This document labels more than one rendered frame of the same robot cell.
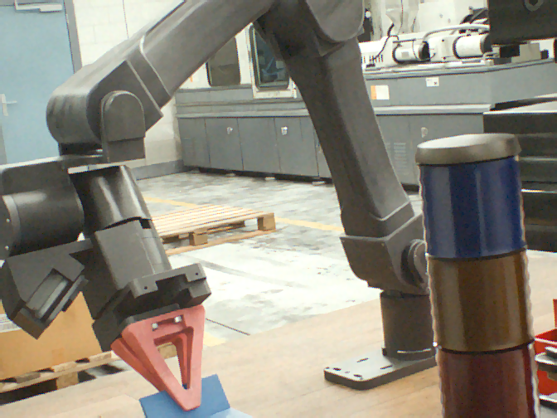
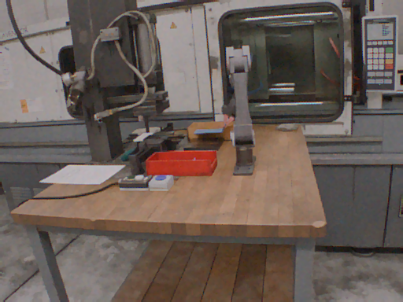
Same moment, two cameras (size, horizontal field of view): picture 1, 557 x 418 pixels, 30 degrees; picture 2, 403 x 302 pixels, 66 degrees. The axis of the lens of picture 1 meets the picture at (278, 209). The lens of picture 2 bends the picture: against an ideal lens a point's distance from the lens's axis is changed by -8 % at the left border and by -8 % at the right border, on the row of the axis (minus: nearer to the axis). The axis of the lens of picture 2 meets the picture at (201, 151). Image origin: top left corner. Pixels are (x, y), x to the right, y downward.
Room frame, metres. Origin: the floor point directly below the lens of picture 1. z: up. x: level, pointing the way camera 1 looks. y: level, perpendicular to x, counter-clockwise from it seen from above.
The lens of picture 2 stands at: (1.82, -1.07, 1.33)
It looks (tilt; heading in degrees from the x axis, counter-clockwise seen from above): 16 degrees down; 136
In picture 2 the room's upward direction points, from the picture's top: 5 degrees counter-clockwise
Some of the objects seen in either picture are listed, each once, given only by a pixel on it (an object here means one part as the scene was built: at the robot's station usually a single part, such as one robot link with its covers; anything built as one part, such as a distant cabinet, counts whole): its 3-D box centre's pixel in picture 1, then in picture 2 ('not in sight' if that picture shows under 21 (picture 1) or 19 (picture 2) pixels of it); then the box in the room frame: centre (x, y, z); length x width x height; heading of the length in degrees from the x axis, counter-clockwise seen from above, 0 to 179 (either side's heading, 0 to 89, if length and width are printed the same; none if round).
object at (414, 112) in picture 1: (340, 126); not in sight; (10.00, -0.69, 0.49); 5.51 x 1.02 x 0.97; 29
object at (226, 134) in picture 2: not in sight; (214, 131); (0.66, 0.15, 0.93); 0.25 x 0.13 x 0.08; 32
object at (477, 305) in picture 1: (480, 293); not in sight; (0.38, -0.07, 1.14); 0.04 x 0.04 x 0.03
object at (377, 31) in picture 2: not in sight; (378, 53); (1.28, 0.78, 1.27); 0.23 x 0.18 x 0.38; 119
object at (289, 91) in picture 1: (268, 57); not in sight; (10.03, -0.07, 1.21); 0.86 x 0.10 x 0.79; 29
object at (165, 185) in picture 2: not in sight; (161, 186); (0.95, -0.44, 0.90); 0.07 x 0.07 x 0.06; 32
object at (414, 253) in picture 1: (401, 265); (242, 138); (1.06, -0.12, 1.00); 0.09 x 0.06 x 0.06; 39
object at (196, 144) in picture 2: not in sight; (204, 144); (0.73, 0.00, 0.91); 0.17 x 0.16 x 0.02; 122
